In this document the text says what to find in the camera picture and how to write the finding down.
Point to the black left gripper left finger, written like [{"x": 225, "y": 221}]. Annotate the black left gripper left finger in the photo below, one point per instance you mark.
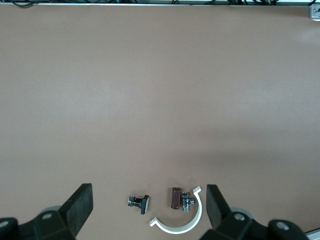
[{"x": 77, "y": 207}]

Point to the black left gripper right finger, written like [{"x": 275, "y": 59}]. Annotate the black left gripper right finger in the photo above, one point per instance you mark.
[{"x": 217, "y": 210}]

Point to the white curved pipe clamp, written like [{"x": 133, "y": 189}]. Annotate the white curved pipe clamp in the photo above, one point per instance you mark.
[{"x": 197, "y": 215}]

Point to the brown table cover sheet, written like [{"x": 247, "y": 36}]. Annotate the brown table cover sheet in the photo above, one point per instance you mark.
[{"x": 150, "y": 100}]

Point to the black square push switch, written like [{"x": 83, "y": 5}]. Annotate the black square push switch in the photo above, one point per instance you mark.
[{"x": 143, "y": 205}]

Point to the aluminium table edge rail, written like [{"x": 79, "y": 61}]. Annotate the aluminium table edge rail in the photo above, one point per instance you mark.
[{"x": 100, "y": 3}]

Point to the metal table edge bracket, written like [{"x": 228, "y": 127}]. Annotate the metal table edge bracket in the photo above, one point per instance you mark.
[{"x": 315, "y": 12}]

